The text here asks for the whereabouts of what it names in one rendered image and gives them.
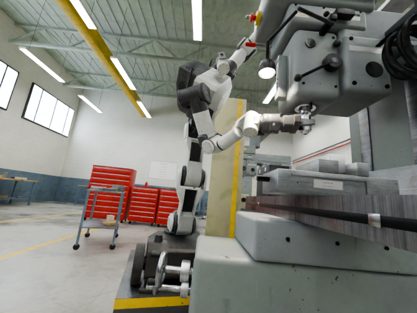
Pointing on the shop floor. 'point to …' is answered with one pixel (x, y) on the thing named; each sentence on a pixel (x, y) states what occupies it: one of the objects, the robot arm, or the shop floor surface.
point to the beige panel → (226, 175)
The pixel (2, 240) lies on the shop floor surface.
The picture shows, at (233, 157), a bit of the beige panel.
